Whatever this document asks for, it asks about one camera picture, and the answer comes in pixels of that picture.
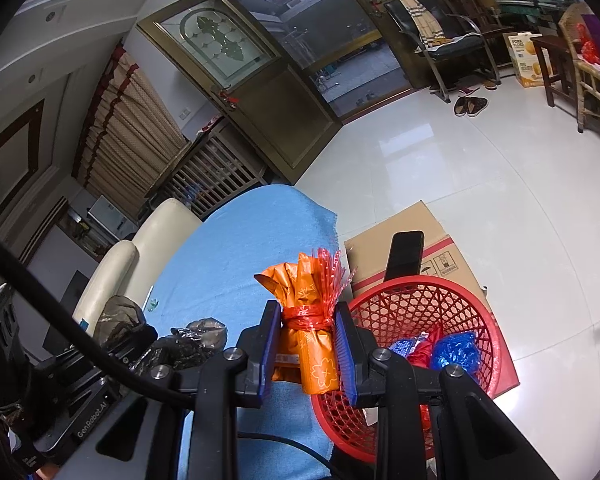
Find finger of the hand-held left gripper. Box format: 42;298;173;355
107;325;159;366

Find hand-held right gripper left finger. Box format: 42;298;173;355
70;300;284;480

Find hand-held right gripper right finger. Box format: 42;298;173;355
333;302;560;480

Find orange packet with red ribbon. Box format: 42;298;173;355
254;247;357;396

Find dark plastic bag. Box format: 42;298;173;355
95;296;147;347
152;317;229;377

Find blue plastic wrapper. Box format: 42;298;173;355
430;331;481;386

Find red plastic mesh basket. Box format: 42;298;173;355
312;276;502;463

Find blue white speckled wrapper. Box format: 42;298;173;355
390;339;424;359

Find red wrapper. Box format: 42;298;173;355
405;324;444;372

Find blue towel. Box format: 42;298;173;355
147;185;338;480

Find black smartphone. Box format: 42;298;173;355
384;230;426;283

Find cream leather sofa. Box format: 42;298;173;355
72;198;203;332

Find white appliance box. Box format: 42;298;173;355
87;195;131;231

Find brown cardboard box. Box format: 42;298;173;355
344;200;521;401

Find wooden slatted crib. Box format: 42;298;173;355
145;120;269;221

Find beige curtain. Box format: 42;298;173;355
77;45;191;211

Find black metal armchair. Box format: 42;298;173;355
382;0;503;104

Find striped beige cloth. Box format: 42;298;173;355
397;0;449;49

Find yellow printed carton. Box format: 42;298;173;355
502;32;551;89

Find dark wooden stool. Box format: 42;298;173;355
530;35;582;109

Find bamboo chair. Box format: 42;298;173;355
557;2;600;134

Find red plastic bag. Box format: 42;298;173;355
579;25;600;64

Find black cable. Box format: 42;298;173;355
0;230;193;403

